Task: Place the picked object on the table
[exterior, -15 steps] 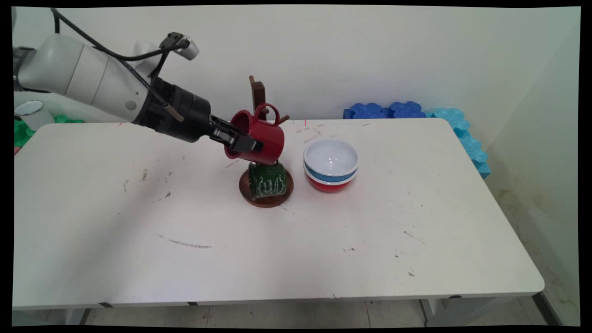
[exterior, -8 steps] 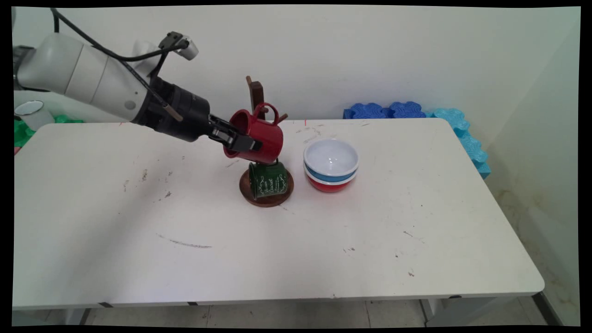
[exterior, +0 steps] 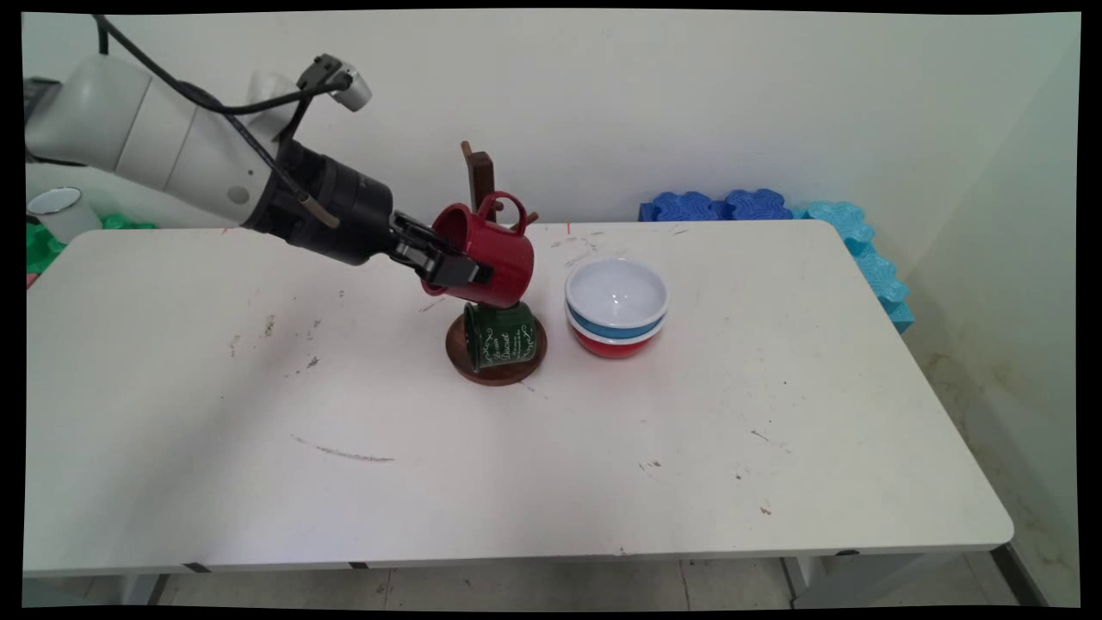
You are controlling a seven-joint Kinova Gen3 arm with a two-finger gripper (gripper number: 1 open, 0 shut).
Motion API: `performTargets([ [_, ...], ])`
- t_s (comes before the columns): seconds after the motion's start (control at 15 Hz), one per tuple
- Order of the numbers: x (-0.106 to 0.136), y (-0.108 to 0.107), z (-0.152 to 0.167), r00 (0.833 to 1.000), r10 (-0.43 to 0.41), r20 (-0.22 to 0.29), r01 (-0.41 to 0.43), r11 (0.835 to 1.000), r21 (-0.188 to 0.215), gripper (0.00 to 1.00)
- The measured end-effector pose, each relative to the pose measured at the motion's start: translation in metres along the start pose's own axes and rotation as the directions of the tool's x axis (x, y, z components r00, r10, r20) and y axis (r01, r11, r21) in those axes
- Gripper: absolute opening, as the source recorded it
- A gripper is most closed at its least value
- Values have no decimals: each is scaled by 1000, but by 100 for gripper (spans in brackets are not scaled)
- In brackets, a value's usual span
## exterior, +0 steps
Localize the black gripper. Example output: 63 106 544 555
244 140 496 290

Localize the red enamel mug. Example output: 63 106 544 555
420 191 536 310

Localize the wooden mug tree stand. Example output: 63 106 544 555
444 140 548 387

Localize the green printed enamel mug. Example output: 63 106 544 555
462 300 539 373

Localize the white bowl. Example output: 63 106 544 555
565 257 669 331

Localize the blue bowl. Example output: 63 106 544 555
566 306 667 340

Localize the red bowl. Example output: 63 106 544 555
568 320 666 359

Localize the dark blue foam mat tile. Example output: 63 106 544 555
725 189 795 221
639 191 731 222

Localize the white enamel cup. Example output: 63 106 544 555
26 187 103 245

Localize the green foam mat tile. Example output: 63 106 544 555
26 213 160 276

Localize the light blue foam mat tile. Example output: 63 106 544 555
790 201 877 256
852 244 915 335

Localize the white table leg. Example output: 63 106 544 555
780 555 829 605
119 573 170 607

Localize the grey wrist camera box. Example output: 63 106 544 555
297 53 374 113

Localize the black camera cable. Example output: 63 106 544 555
93 13 354 201

